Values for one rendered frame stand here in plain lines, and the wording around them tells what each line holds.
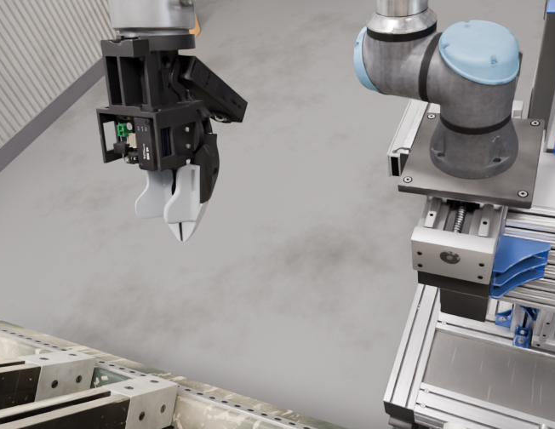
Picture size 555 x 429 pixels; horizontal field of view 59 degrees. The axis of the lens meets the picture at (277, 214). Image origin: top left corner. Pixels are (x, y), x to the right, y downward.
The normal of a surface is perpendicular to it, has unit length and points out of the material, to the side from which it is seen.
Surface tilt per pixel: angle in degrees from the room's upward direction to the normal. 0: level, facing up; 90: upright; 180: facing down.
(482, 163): 72
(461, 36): 7
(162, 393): 90
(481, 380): 0
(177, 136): 90
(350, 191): 0
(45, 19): 90
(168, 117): 90
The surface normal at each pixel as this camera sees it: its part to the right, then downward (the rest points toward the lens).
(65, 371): 0.90, 0.12
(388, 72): -0.59, 0.55
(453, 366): -0.22, -0.68
